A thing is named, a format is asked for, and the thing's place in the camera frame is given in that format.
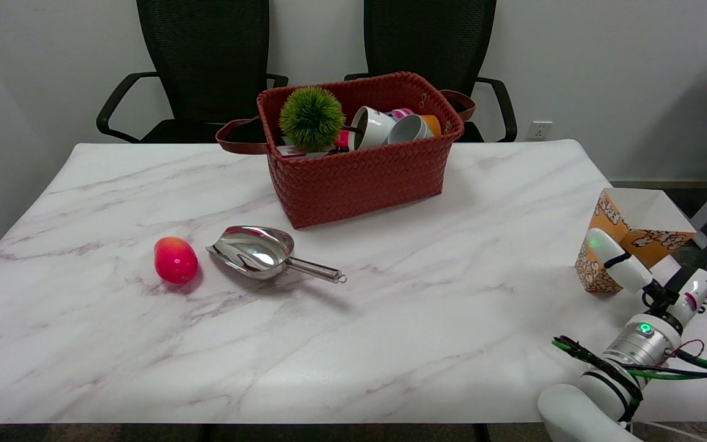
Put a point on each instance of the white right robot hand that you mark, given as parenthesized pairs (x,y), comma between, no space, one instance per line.
(633,270)

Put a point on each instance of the shiny metal scoop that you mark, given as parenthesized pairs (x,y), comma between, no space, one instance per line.
(255,252)

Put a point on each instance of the white wall outlet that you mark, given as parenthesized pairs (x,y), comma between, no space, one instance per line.
(539,130)

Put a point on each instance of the red pink mango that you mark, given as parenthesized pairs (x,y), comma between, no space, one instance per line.
(175,260)

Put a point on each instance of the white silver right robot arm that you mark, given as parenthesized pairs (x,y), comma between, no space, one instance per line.
(636,344)

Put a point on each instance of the pink rimmed cup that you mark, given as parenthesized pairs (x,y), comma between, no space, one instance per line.
(401,113)

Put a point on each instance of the orange paper cup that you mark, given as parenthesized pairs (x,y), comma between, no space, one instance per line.
(433,124)

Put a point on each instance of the orange popcorn box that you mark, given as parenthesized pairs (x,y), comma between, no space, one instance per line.
(611,215)

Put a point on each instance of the grey white paper cup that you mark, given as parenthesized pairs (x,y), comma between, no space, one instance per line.
(409,129)

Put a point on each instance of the red woven basket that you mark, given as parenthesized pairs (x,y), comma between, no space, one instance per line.
(359,178)

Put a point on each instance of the black mesh office chair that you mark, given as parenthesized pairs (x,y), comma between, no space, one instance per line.
(433,43)
(206,61)

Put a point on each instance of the green spiky ball plant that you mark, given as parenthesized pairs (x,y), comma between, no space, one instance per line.
(312,118)

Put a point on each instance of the white mug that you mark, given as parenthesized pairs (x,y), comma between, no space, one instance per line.
(373,126)

